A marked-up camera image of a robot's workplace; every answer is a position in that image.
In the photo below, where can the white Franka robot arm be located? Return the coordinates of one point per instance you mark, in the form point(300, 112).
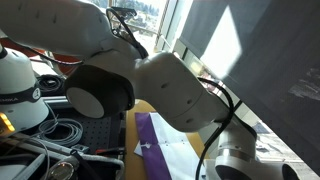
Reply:
point(166, 90)

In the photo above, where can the white paper sheet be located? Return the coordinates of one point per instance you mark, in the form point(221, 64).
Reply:
point(138, 150)

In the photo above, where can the black perforated base board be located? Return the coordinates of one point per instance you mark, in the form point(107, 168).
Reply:
point(96, 130)

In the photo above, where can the red clamp tab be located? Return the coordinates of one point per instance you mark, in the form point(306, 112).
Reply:
point(110, 151)

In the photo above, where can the orange chair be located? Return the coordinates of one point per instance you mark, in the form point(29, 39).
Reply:
point(66, 65)

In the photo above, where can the silver aluminium extrusion bar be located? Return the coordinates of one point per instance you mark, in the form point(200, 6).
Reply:
point(56, 101)

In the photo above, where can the dark grey roller window blind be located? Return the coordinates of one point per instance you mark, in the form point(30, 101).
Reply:
point(266, 83)

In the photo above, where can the round metal dial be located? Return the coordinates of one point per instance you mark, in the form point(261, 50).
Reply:
point(61, 170)

